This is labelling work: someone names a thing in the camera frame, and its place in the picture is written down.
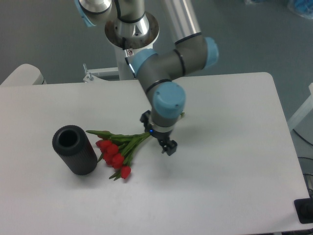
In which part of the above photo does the white rounded side table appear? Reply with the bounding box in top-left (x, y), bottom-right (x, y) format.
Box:
top-left (0, 64), bottom-right (47, 87)

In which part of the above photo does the black box at table edge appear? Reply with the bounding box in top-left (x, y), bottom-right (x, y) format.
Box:
top-left (294, 198), bottom-right (313, 224)

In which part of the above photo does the black ribbed cylindrical vase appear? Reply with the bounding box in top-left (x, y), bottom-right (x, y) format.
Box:
top-left (52, 125), bottom-right (97, 175)

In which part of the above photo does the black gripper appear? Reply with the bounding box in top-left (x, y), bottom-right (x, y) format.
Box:
top-left (151, 129), bottom-right (177, 156)

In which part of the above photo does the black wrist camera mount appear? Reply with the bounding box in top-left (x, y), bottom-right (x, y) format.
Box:
top-left (140, 110), bottom-right (152, 133)

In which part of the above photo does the white furniture piece right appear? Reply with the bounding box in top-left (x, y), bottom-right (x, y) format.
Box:
top-left (287, 83), bottom-right (313, 132)

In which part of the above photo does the blue plastic bag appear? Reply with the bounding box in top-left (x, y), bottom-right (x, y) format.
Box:
top-left (288, 0), bottom-right (313, 19)

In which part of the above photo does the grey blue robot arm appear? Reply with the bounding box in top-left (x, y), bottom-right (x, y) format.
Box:
top-left (75, 0), bottom-right (219, 155)

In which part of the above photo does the white pedestal base frame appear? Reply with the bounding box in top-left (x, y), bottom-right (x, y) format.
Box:
top-left (83, 64), bottom-right (119, 83)

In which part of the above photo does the red tulip bouquet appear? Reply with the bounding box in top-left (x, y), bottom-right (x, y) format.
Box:
top-left (87, 130), bottom-right (152, 181)

